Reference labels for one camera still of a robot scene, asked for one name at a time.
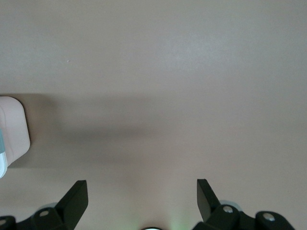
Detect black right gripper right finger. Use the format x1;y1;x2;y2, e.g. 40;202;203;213
193;179;242;230

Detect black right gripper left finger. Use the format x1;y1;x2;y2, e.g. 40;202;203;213
30;180;89;230

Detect white box lid grey latches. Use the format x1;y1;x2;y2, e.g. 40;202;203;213
0;126;9;179

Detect pink plastic box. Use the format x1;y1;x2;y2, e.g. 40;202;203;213
0;95;31;169

